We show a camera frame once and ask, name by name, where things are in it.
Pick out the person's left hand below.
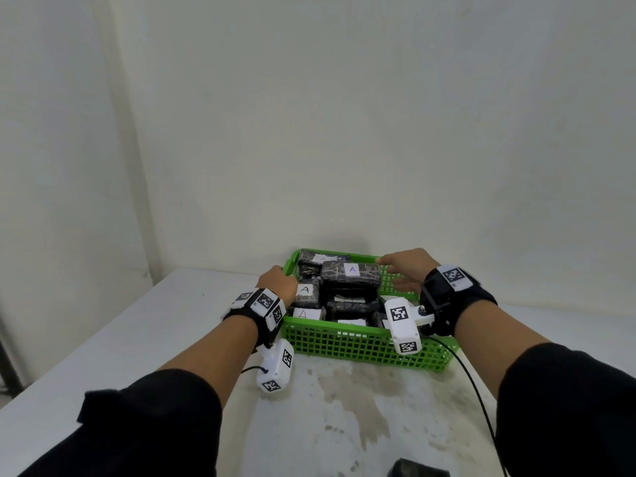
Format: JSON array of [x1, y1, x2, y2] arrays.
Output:
[[256, 265, 299, 309]]

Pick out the person's right hand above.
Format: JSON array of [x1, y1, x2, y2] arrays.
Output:
[[376, 248, 442, 294]]

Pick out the green plastic basket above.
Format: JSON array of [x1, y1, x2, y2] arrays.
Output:
[[277, 248, 460, 373]]

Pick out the black packets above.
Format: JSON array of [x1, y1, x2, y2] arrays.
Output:
[[293, 250, 394, 329]]

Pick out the small black cube packet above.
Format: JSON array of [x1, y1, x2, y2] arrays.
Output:
[[387, 458, 451, 477]]

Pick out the person's right forearm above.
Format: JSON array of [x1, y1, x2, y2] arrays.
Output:
[[454, 300, 553, 398]]

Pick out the person's left forearm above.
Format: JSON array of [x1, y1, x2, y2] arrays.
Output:
[[158, 315, 259, 411]]

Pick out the black wristband with marker tags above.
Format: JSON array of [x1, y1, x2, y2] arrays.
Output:
[[222, 288, 288, 349], [419, 264, 499, 339]]

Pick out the black shirt sleeve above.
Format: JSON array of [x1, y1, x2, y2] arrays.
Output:
[[17, 368, 223, 477], [496, 342, 636, 477]]

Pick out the dark wooden frame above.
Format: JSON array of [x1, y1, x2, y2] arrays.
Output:
[[0, 312, 25, 396]]

